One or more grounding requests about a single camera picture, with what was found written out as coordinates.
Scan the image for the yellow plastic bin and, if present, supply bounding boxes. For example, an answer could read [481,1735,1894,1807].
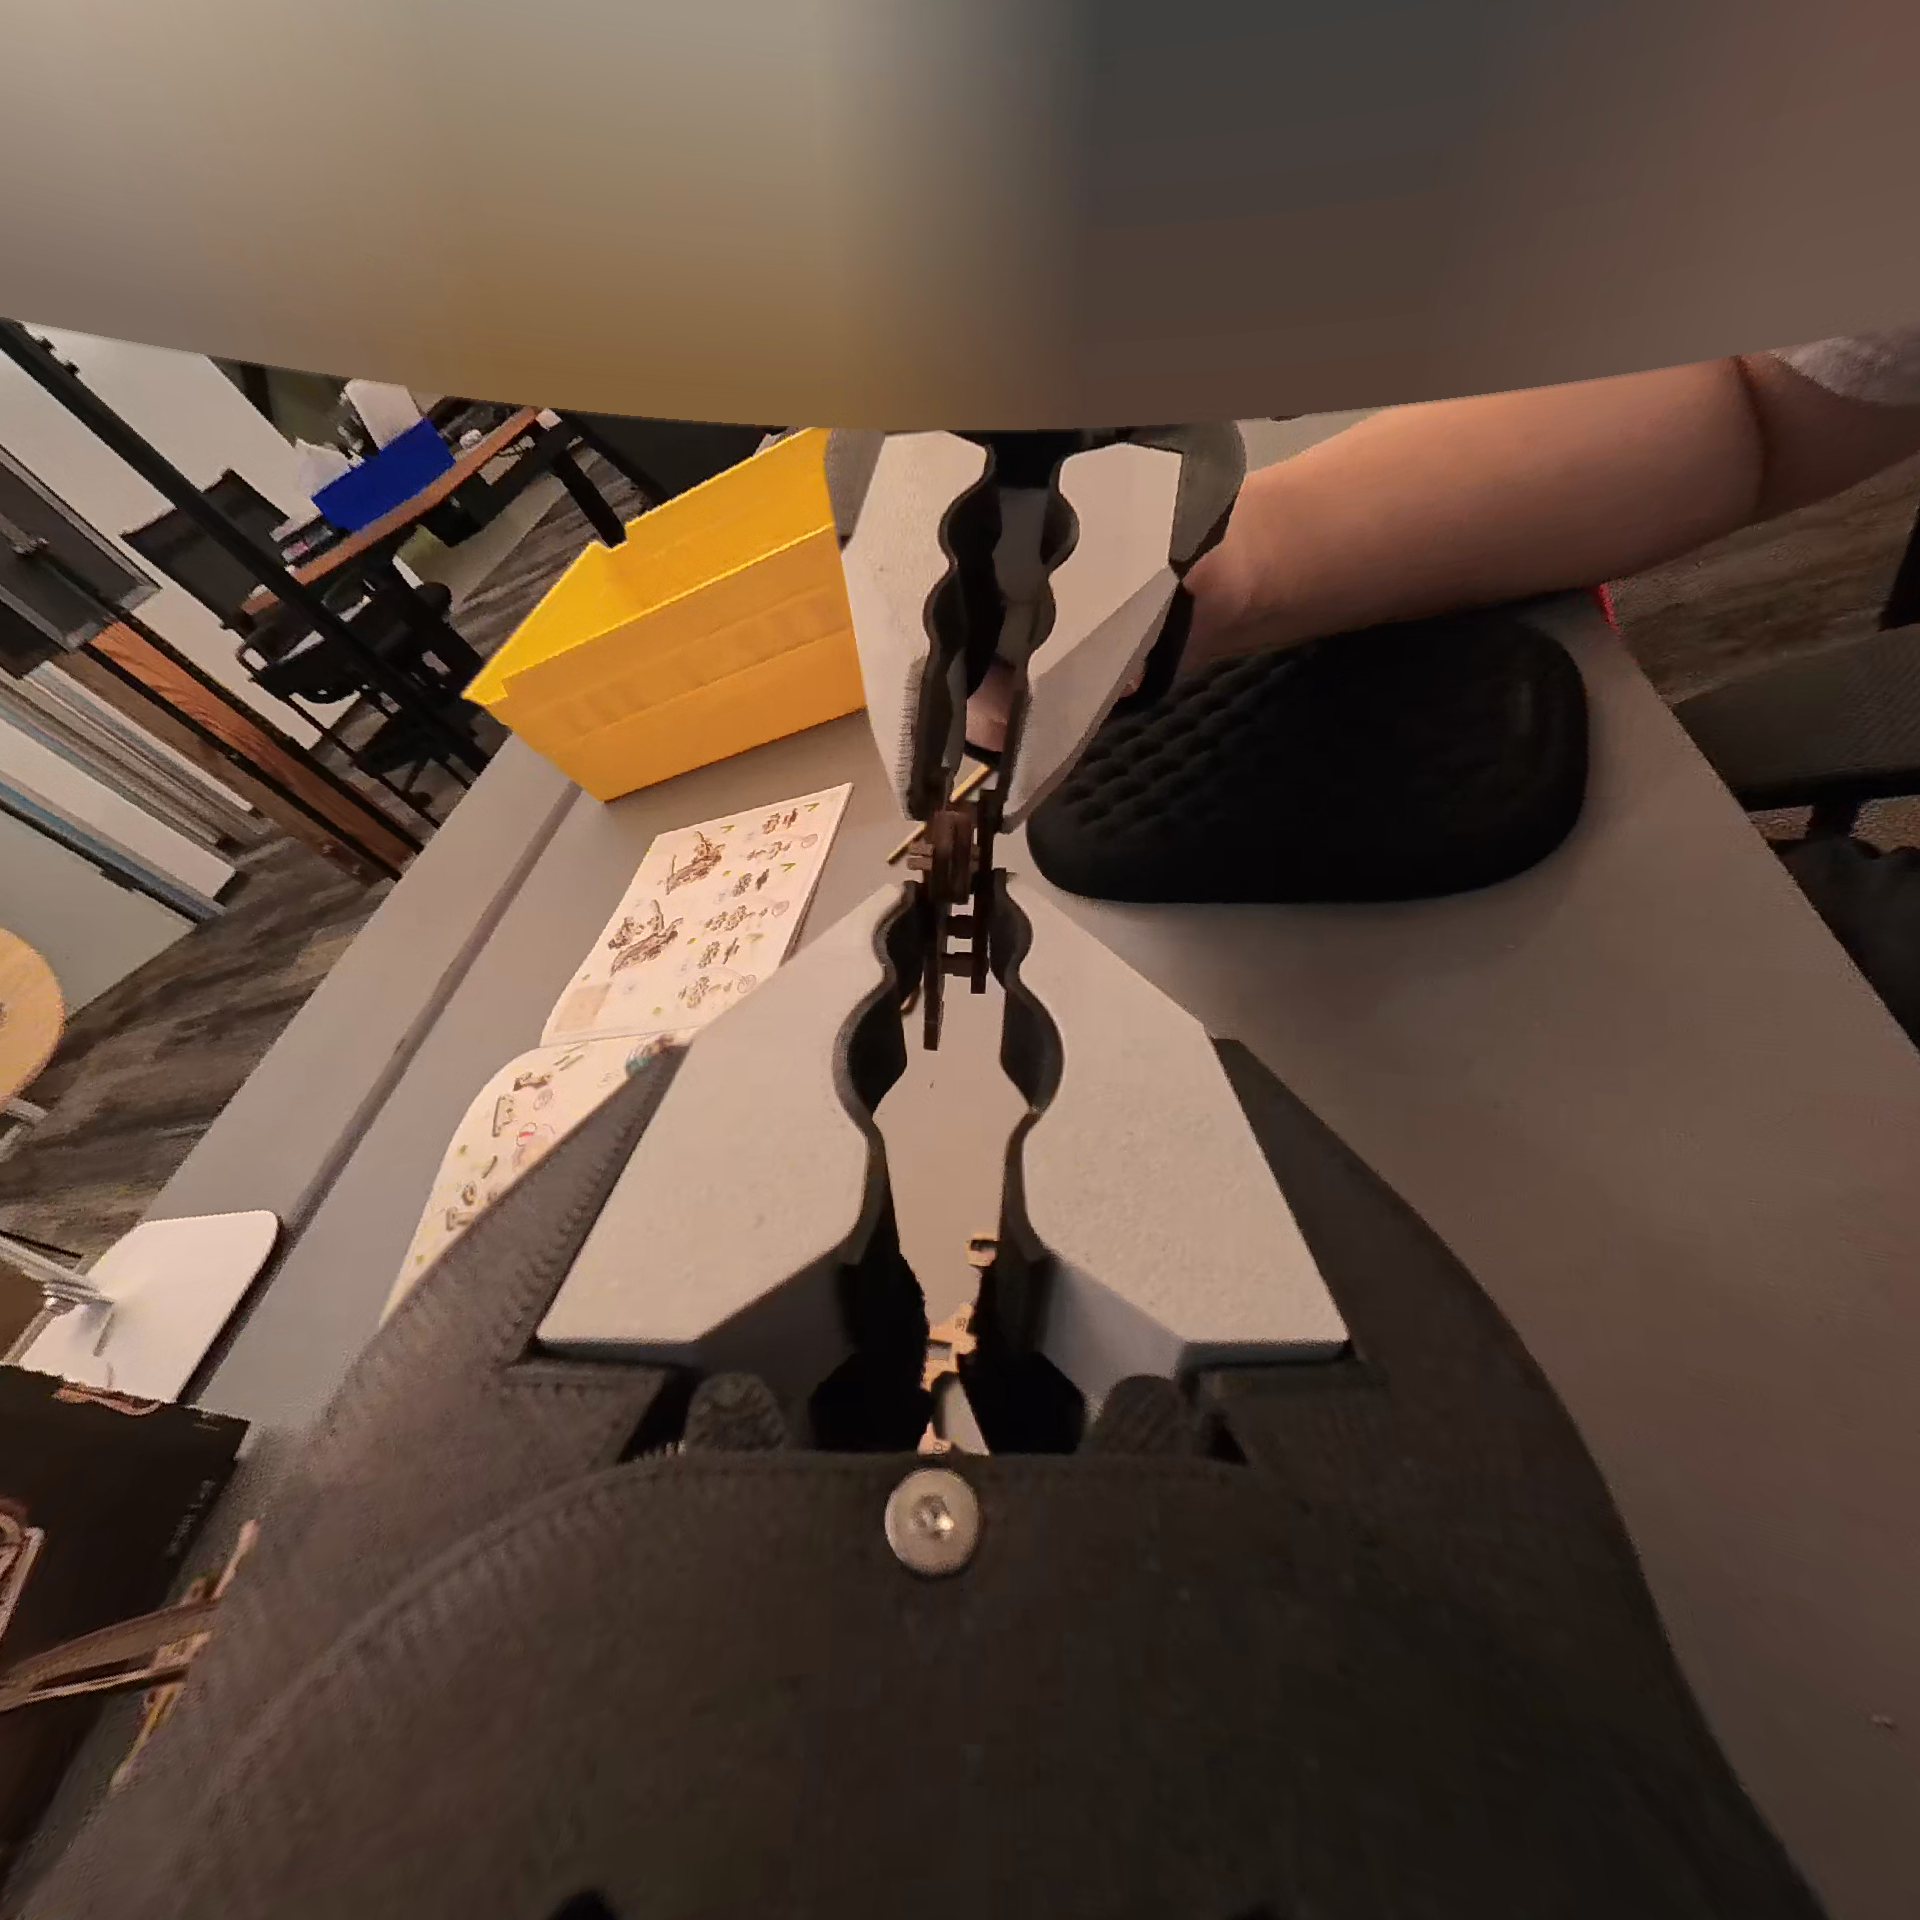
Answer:
[461,427,872,803]

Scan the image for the person's right hand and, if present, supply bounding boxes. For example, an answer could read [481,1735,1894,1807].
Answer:
[1185,479,1306,669]

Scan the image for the black model kit box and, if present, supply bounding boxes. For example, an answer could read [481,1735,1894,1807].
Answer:
[0,1365,249,1846]

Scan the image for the illustrated instruction booklet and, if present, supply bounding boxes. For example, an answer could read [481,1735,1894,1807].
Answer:
[382,779,853,1322]

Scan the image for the white stand base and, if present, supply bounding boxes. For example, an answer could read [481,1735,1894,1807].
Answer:
[15,1207,283,1403]

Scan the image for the person's white shirt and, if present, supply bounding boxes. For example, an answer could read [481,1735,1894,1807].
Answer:
[1739,332,1920,413]

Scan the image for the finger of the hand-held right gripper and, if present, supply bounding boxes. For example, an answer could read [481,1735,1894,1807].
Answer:
[993,441,1187,835]
[831,429,1003,823]

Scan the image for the wooden desk with black legs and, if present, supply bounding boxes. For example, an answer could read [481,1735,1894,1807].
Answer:
[239,401,631,601]

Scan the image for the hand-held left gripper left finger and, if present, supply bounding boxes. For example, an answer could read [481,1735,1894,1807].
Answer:
[534,882,924,1448]

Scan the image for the laser-cut wooden parts sheet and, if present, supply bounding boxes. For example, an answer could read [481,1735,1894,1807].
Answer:
[914,1229,999,1456]

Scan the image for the small wooden model frame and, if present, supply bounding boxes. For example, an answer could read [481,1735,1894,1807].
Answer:
[0,1522,257,1757]

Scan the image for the round wooden table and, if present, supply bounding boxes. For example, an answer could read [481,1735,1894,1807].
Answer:
[0,924,69,1118]

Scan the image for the wooden model gear assembly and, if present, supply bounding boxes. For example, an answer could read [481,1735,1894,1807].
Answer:
[884,756,1003,1051]

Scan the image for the person's right forearm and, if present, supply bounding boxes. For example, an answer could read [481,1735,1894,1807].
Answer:
[1296,352,1801,653]

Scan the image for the blue storage bin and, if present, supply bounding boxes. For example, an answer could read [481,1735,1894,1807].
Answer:
[312,417,455,530]

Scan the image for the black office chair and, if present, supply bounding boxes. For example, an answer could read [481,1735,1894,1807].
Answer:
[1672,510,1920,1051]

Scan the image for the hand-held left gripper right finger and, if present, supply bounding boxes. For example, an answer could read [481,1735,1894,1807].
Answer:
[989,892,1349,1448]

